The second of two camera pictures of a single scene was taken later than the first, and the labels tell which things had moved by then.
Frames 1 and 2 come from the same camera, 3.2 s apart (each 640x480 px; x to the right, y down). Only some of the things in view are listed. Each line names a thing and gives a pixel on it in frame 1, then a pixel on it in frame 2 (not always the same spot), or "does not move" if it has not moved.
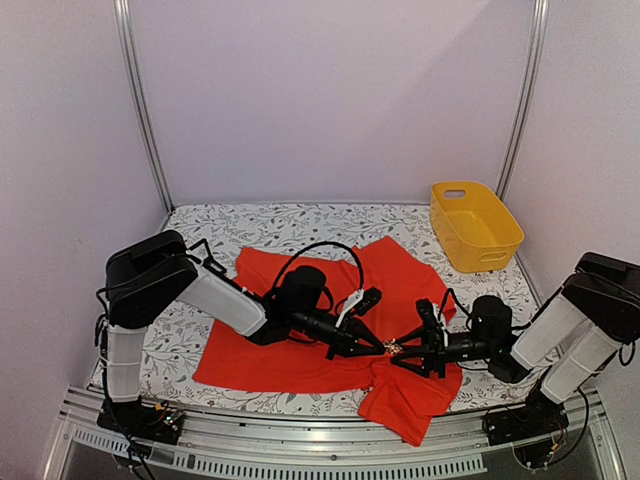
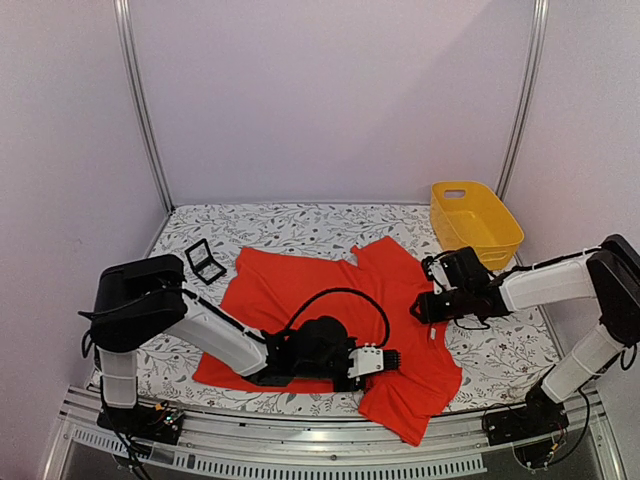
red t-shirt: x=406 y=401 does not move
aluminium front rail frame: x=246 y=447 does not move
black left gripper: x=348 y=336 → x=357 y=387
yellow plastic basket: x=476 y=227 does not move
